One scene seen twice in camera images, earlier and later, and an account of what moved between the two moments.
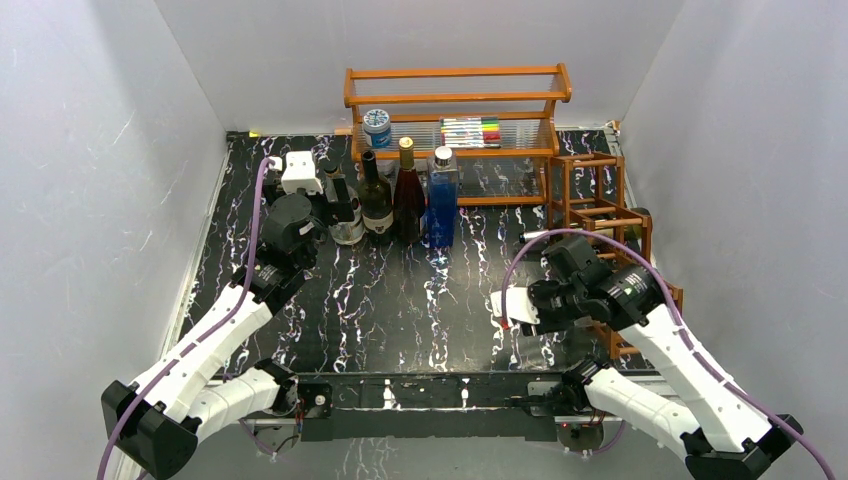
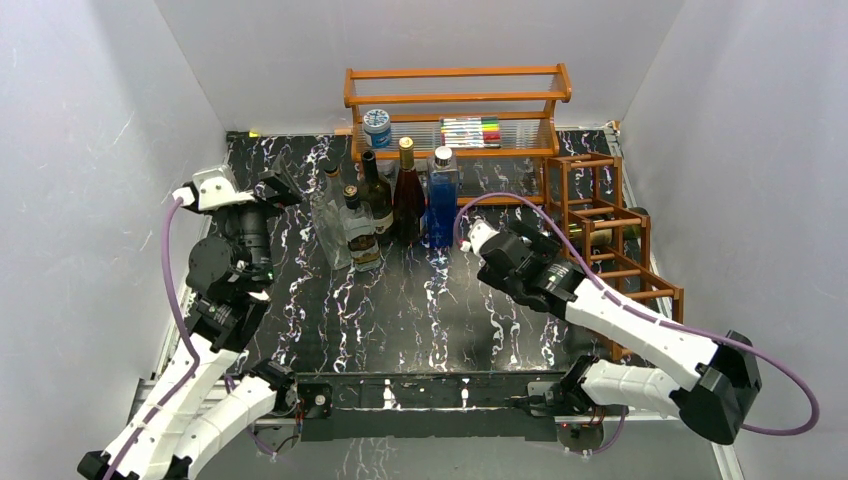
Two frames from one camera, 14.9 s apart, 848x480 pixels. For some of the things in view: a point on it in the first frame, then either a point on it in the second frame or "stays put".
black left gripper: x=339 y=209 → x=278 y=180
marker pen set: x=469 y=132 stays put
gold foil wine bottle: x=409 y=201 stays put
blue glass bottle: x=442 y=198 stays put
